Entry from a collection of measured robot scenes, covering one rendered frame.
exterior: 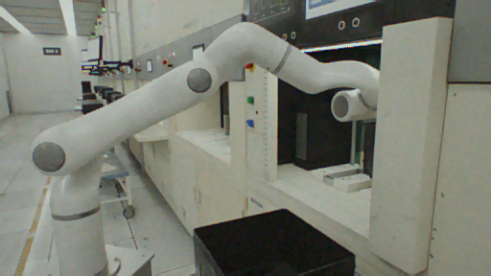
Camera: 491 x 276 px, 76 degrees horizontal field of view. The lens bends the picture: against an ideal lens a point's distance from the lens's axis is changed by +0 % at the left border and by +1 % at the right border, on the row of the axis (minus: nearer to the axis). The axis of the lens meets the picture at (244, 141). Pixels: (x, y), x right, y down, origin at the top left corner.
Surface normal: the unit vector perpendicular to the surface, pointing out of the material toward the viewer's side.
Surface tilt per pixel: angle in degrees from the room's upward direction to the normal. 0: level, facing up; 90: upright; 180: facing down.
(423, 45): 90
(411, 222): 90
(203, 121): 90
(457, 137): 90
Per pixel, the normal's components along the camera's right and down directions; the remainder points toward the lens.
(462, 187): -0.89, 0.11
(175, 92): -0.48, 0.47
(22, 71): 0.46, 0.18
